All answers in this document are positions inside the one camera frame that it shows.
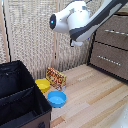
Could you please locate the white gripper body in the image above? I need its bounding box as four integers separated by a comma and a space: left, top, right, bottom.
69, 39, 85, 48

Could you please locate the brown drawer cabinet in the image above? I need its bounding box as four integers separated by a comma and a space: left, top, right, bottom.
87, 9, 128, 83

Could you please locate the red yellow snack box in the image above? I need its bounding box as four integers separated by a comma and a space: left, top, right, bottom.
45, 66, 68, 92

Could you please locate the beige woven folding screen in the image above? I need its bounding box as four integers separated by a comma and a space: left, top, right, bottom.
0, 0, 128, 80

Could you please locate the yellow bowl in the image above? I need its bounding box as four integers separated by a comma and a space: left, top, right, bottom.
34, 78, 52, 94

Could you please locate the blue bowl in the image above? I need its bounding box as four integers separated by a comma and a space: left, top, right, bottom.
46, 90, 68, 109

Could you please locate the black fabric storage box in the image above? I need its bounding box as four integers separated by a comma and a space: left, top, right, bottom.
0, 60, 53, 128

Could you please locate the silver bar drawer handle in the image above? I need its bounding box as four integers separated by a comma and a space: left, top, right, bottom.
97, 55, 122, 67
103, 29, 128, 37

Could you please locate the brown drawer front wide handle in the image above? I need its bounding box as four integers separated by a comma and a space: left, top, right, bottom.
89, 41, 128, 81

